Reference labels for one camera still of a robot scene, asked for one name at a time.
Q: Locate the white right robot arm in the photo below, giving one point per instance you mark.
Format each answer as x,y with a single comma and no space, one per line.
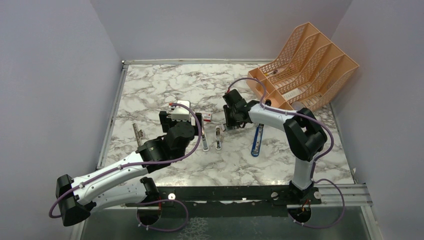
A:
305,136

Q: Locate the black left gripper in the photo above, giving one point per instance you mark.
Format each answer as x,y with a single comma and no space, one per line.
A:
167,122

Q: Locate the metal stapler magazine rail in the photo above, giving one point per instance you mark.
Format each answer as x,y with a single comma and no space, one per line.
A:
138,134

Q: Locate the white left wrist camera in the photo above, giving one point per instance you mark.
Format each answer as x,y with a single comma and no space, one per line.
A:
180,111

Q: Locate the peach plastic desk organizer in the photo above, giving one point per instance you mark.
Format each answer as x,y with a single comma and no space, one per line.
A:
309,71

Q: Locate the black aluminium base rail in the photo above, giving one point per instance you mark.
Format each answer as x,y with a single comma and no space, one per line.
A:
250,201

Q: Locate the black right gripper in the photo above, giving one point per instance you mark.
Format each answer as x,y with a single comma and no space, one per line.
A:
229,122

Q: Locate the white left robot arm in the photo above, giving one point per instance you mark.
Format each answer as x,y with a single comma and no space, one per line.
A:
126,181

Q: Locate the red white staple box sleeve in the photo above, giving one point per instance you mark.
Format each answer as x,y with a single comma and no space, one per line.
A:
207,117

